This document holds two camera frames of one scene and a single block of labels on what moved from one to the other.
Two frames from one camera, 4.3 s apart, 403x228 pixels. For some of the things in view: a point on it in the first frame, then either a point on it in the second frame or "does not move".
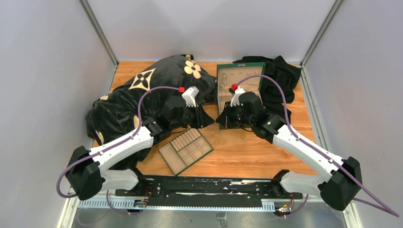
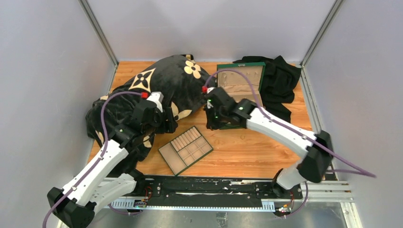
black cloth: (286, 73) does not move
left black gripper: (202, 119) -> (168, 125)
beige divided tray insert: (185, 150) does not move
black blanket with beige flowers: (116, 114) does not move
